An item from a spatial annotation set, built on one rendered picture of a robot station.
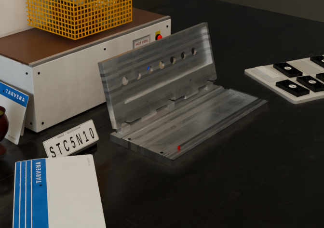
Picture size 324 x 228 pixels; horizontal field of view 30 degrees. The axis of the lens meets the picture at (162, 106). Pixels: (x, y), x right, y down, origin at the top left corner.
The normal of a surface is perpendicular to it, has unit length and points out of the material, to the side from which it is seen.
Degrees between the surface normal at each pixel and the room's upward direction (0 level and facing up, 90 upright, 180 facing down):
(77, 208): 0
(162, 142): 0
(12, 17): 90
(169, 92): 75
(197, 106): 0
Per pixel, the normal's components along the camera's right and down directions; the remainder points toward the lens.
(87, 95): 0.77, 0.29
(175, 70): 0.75, 0.04
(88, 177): 0.02, -0.90
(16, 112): -0.64, -0.04
